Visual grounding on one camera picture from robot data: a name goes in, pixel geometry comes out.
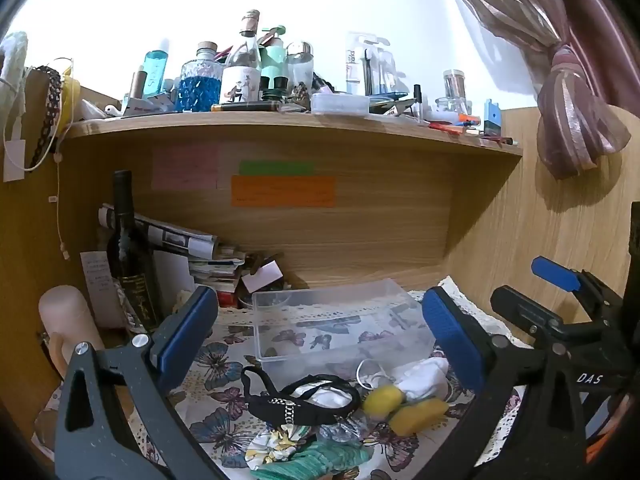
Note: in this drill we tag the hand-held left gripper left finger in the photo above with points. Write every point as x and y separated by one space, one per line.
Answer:
187 330

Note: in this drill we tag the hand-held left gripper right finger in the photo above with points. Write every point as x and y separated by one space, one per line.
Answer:
450 335

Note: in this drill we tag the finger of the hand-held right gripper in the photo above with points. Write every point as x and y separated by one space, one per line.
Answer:
555 272
530 312

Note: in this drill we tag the oblong yellow sponge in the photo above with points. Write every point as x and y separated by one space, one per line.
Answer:
417 416

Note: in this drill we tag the clear plastic storage box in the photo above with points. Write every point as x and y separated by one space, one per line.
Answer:
340 320

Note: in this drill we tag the green knitted glove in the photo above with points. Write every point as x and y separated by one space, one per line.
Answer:
320 460

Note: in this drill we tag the white booklet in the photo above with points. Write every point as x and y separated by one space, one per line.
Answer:
172 280

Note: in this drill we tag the butterfly printed lace cloth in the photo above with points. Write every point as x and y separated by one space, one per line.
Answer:
220 375

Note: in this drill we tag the dark wine bottle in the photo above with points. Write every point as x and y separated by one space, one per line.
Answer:
131 280

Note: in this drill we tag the glass bowl of trinkets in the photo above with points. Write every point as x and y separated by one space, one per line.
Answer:
260 297

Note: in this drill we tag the small pink card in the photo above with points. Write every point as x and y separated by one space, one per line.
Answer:
262 276

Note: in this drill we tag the rolled newspaper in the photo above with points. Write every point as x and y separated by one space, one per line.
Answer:
170 235

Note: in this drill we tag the white handwritten paper slip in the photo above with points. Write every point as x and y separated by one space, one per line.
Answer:
97 285

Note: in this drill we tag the pale pink candle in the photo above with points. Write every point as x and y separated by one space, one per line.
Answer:
70 320

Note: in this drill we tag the crumpled clear plastic bag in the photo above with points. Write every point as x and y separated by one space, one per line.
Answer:
342 430

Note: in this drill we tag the floral fabric scrunchie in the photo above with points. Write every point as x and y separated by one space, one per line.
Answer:
275 445

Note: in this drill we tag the pink paper note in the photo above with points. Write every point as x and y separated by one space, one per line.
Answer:
185 166

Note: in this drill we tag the blue and white small box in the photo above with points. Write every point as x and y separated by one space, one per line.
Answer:
492 117

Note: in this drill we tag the orange paper note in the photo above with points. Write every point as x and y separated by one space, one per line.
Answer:
282 191

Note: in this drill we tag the orange pen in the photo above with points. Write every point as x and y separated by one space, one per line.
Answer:
462 121

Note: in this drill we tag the green paper note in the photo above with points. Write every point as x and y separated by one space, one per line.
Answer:
276 167

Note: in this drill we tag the pink striped curtain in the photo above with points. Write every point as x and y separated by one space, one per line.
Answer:
565 75

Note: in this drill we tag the clear cylindrical jar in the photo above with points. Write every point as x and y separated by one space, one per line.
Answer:
454 87

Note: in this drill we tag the black dropper bottle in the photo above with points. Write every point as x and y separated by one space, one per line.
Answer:
418 102

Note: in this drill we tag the wooden shelf board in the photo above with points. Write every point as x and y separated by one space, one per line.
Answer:
280 132

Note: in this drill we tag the red and white carton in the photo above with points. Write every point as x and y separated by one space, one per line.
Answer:
147 105

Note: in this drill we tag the black and gold pen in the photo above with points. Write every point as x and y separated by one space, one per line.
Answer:
247 106

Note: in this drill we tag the white paper tag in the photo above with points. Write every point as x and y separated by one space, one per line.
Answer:
14 161

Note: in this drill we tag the faceted glass bottle blue liquid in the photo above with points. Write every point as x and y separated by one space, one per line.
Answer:
201 85

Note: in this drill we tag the brown cosmetic tube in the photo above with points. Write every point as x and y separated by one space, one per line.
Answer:
137 85

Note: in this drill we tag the yellow plastic bag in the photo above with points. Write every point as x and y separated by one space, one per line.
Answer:
71 105

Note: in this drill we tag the clear plastic case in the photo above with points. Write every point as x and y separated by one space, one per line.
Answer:
340 104

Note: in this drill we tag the tall blue liquid bottle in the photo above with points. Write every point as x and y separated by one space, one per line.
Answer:
156 72

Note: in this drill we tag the beaded headband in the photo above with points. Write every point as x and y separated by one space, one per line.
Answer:
50 110

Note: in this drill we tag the clear corked bottle white label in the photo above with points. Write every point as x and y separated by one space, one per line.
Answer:
242 67

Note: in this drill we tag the toothbrush blister pack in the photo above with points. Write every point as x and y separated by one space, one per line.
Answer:
367 65

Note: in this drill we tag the glass jar silver lid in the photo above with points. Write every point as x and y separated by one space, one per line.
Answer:
300 67

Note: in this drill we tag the mint green pump bottle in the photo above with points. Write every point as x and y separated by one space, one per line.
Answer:
274 57

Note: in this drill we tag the white towel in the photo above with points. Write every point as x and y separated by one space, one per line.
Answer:
14 60

